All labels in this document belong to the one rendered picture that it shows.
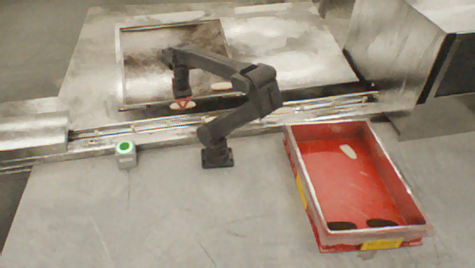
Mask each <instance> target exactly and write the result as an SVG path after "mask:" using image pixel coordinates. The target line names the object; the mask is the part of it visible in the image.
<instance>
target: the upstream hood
mask: <svg viewBox="0 0 475 268"><path fill-rule="evenodd" d="M71 124H73V122H72V119H71V117H70V112H69V110H63V111H56V112H49V113H42V114H29V115H21V116H8V117H1V118H0V162H1V161H8V160H13V159H25V158H32V157H38V156H44V155H51V154H62V153H68V152H67V151H68V145H69V141H68V133H69V128H70V127H71Z"/></svg>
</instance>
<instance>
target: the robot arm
mask: <svg viewBox="0 0 475 268"><path fill-rule="evenodd" d="M160 61H161V63H162V64H163V65H165V66H167V67H168V68H169V69H170V70H174V79H171V82H172V86H171V87H172V91H173V95H174V99H175V101H176V102H177V103H178V106H179V108H180V109H185V108H186V106H187V104H188V103H189V102H190V101H191V99H193V92H192V88H191V85H190V82H189V66H195V67H197V68H199V69H201V70H205V71H207V72H209V73H211V74H213V75H217V76H219V77H221V78H224V79H226V80H229V81H230V82H231V84H232V89H234V90H237V91H239V92H242V93H244V94H246V95H247V97H248V99H249V100H250V101H248V102H247V103H245V104H244V105H242V106H240V107H239V108H236V109H234V110H233V111H232V112H230V113H229V114H227V115H225V116H216V117H215V118H213V119H212V120H211V121H209V122H207V123H205V124H203V125H201V126H200V127H198V128H197V129H196V134H197V137H198V139H199V141H200V142H201V143H202V144H203V145H204V146H205V147H206V148H204V149H200V154H201V165H202V168H204V169H208V168H221V167H233V166H234V158H233V153H232V149H231V148H229V147H228V143H227V139H226V137H227V136H228V134H230V133H231V131H234V130H236V129H238V128H240V127H242V126H244V125H246V124H248V123H249V122H251V121H254V120H257V119H259V118H261V119H262V118H264V117H266V116H267V115H269V114H271V113H273V112H275V111H276V110H278V109H280V108H281V107H283V102H282V98H281V95H280V92H279V86H278V82H277V70H276V68H275V67H274V66H272V65H267V64H262V63H258V64H251V63H244V62H240V61H237V60H235V59H230V58H228V57H226V56H222V55H219V54H217V53H212V52H211V51H208V50H205V49H200V48H198V47H197V46H195V45H193V43H192V42H188V41H185V42H181V43H179V44H177V45H175V46H173V47H168V48H166V49H164V48H163V49H161V55H160ZM184 99H186V102H185V103H184V105H183V106H182V105H181V104H180V102H181V101H183V100H184Z"/></svg>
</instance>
